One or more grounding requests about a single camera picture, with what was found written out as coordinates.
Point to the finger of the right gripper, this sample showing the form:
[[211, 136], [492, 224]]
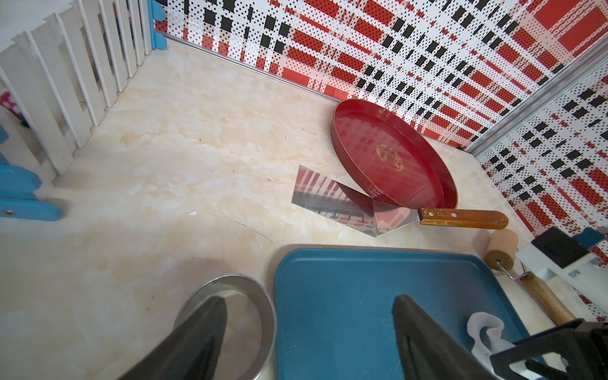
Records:
[[582, 344]]

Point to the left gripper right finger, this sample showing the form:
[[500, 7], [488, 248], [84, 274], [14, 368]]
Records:
[[426, 350]]

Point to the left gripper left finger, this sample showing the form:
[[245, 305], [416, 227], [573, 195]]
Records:
[[192, 350]]

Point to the white dough lump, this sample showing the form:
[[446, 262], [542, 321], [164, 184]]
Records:
[[486, 332]]

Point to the small glass bowl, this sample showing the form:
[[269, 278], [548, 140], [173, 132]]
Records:
[[250, 335]]

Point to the teal plastic tray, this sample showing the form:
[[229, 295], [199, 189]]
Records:
[[334, 307]]

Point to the wooden rolling pin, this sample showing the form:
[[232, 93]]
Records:
[[500, 256]]

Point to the knife with wooden handle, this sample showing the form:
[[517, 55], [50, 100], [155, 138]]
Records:
[[333, 200]]

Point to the red round plate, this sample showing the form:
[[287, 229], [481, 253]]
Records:
[[389, 159]]

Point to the blue white toy crib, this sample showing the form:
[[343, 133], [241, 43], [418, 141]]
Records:
[[63, 66]]

